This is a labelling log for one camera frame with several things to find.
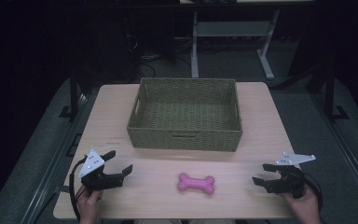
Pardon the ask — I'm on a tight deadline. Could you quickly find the bundle of dark floor cables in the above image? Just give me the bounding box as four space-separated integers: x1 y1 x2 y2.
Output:
127 32 194 78

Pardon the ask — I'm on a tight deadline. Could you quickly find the grey metal desk frame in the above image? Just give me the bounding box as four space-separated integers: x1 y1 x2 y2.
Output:
190 8 281 80

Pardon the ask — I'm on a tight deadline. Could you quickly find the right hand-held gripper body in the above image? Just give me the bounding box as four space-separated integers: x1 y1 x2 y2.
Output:
265 151 317 199

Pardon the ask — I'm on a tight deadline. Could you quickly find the black metal stand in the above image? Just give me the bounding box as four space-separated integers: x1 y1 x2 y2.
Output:
59 70 79 121
324 63 351 121

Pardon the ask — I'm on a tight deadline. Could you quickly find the person's left hand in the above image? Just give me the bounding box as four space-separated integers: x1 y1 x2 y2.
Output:
76 186 103 220

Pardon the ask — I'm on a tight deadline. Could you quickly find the pink bone-shaped rubber toy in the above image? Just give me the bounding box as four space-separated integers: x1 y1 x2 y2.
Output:
176 173 215 196

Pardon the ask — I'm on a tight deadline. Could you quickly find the aluminium floor rail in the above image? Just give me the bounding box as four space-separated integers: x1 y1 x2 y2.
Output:
20 92 90 224
310 91 358 207

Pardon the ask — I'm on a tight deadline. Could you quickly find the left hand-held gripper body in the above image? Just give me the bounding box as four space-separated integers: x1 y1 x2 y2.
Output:
78 148 125 192

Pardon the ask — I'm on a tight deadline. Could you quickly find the green woven basket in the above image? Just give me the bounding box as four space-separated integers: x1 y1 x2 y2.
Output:
126 77 243 153

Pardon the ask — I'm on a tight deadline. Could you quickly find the black cable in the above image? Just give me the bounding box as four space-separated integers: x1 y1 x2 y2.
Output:
68 156 89 221
303 173 324 213

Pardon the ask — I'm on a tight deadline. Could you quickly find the person's right hand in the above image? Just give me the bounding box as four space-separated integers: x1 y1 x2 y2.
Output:
281 185 322 224

